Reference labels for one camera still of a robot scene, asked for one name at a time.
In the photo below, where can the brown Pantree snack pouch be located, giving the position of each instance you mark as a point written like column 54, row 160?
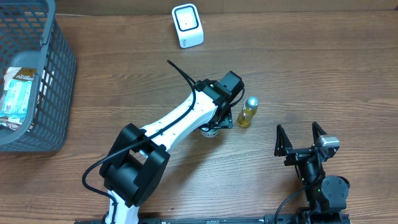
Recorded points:
column 14, row 73

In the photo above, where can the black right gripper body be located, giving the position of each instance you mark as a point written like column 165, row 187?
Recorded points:
column 301, row 156

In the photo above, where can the green lid round jar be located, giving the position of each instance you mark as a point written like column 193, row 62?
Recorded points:
column 209, row 133

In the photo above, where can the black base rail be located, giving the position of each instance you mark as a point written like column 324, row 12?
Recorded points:
column 267, row 219

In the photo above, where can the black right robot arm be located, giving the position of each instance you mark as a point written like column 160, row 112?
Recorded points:
column 325, row 194

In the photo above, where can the green wet wipes pack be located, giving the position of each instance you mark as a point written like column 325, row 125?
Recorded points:
column 16, row 101

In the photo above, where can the grey plastic basket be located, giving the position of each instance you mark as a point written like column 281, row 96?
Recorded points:
column 32, row 38

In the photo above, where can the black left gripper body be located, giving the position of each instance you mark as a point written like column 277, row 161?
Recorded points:
column 227, row 122

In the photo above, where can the yellow oil glass bottle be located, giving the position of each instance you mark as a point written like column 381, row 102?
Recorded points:
column 248, row 111

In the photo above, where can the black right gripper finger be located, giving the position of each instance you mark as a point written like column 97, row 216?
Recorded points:
column 317, row 132
column 283, row 145

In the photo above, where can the white barcode scanner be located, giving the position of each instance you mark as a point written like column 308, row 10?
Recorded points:
column 188, row 25

